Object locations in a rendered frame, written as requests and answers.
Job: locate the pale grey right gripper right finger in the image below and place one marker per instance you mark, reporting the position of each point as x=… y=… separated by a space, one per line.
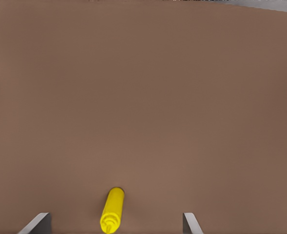
x=190 y=225

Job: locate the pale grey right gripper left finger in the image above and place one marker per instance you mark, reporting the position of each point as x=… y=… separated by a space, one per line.
x=39 y=224

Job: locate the yellow sauce bottle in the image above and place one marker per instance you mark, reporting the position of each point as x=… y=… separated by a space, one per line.
x=112 y=209

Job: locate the silver frame rail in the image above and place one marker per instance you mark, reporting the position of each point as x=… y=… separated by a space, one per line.
x=267 y=4

